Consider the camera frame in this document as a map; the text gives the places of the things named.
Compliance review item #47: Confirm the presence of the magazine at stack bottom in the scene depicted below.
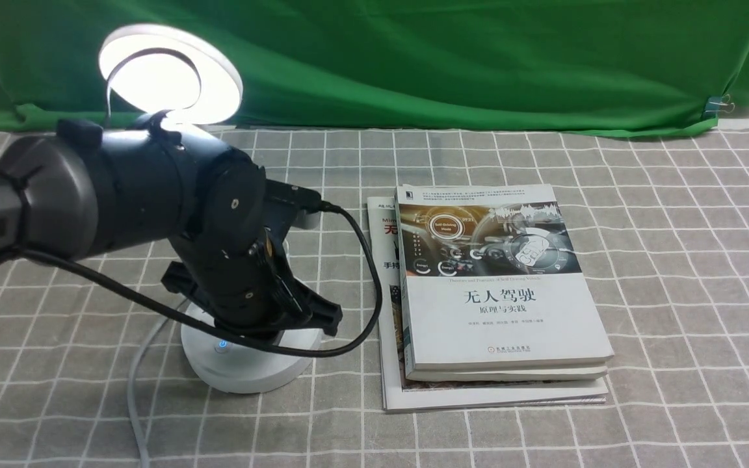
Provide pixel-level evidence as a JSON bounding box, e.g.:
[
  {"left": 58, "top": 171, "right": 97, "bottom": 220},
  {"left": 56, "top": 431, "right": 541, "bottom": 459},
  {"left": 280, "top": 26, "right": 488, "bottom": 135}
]
[{"left": 366, "top": 196, "right": 609, "bottom": 412}]

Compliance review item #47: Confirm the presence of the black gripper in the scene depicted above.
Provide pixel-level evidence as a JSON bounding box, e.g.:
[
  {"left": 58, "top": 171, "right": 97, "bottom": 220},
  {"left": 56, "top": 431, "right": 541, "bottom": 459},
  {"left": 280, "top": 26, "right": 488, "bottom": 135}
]
[{"left": 161, "top": 226, "right": 343, "bottom": 337}]

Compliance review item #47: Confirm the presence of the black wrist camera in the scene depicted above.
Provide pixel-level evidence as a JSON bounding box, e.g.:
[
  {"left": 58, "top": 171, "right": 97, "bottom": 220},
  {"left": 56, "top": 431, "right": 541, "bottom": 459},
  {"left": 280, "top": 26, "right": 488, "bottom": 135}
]
[{"left": 263, "top": 179, "right": 323, "bottom": 234}]

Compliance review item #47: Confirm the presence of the white desk lamp with sockets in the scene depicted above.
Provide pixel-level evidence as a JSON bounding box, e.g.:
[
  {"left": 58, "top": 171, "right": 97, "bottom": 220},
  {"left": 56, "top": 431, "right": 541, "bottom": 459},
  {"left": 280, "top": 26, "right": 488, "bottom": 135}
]
[{"left": 98, "top": 23, "right": 309, "bottom": 395}]

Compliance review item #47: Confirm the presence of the white lamp power cable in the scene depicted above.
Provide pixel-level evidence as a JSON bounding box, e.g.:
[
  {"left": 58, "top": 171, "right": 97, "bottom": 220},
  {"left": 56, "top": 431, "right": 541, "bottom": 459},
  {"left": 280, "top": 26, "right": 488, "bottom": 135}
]
[{"left": 127, "top": 298, "right": 191, "bottom": 468}]

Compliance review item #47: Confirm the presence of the grey self-driving textbook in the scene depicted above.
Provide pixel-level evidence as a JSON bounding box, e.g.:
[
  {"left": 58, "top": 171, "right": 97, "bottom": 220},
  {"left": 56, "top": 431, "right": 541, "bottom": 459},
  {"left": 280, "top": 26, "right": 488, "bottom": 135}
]
[{"left": 395, "top": 185, "right": 614, "bottom": 378}]

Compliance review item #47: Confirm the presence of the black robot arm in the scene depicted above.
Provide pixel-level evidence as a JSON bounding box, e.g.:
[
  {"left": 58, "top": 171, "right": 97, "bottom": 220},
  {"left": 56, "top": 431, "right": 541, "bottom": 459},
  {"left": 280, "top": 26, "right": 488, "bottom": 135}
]
[{"left": 0, "top": 116, "right": 342, "bottom": 339}]

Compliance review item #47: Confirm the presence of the black camera cable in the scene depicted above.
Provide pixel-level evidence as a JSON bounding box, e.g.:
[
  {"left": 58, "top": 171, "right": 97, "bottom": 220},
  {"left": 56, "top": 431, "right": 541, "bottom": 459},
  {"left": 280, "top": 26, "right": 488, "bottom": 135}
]
[{"left": 0, "top": 202, "right": 384, "bottom": 359}]

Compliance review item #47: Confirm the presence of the blue binder clip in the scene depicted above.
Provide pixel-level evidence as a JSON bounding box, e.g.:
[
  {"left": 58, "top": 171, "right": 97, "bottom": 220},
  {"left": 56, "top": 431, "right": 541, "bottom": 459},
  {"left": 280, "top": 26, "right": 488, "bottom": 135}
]
[{"left": 702, "top": 93, "right": 736, "bottom": 119}]

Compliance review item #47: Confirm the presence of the grey checked tablecloth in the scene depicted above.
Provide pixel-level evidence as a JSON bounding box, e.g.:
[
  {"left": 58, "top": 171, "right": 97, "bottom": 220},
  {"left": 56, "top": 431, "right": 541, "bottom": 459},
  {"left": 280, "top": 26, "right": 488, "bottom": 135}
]
[{"left": 0, "top": 130, "right": 749, "bottom": 467}]

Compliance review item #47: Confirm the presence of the green backdrop cloth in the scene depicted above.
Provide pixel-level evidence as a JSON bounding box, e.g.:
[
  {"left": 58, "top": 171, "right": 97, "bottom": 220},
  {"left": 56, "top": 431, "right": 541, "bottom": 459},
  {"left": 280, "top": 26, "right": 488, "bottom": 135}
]
[{"left": 0, "top": 1, "right": 749, "bottom": 137}]

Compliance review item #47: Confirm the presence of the white book under textbook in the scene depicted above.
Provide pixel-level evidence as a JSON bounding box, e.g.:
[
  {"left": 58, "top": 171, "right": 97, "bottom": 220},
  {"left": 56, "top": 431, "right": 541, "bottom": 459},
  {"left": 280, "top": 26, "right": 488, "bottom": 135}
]
[{"left": 403, "top": 358, "right": 607, "bottom": 382}]

